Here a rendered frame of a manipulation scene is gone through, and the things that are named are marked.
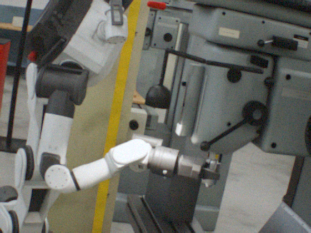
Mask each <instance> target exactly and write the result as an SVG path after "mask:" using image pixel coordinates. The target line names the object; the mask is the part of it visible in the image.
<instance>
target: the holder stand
mask: <svg viewBox="0 0 311 233"><path fill-rule="evenodd" d="M201 181H202V179H201V178H199V180H198V182H197V183H195V182H192V181H190V179H186V178H182V177H179V176H178V175H177V173H176V174H175V175H174V177H173V178H169V177H166V178H164V176H159V175H155V174H152V173H151V172H149V177H148V182H147V188H146V194H145V197H144V199H145V201H146V202H147V203H148V204H149V205H150V206H151V207H152V209H153V210H154V211H155V212H156V213H157V215H159V216H160V218H161V219H162V220H163V221H192V220H193V215H194V211H195V208H196V204H197V199H198V194H199V189H200V185H201Z"/></svg>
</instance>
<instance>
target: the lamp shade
mask: <svg viewBox="0 0 311 233"><path fill-rule="evenodd" d="M170 103H171V93H170V90H169V89H168V88H167V87H166V86H165V85H160V84H155V85H153V86H151V87H150V88H149V90H148V92H147V94H146V99H145V103H144V104H145V105H147V106H149V107H152V108H158V109H169V108H170Z"/></svg>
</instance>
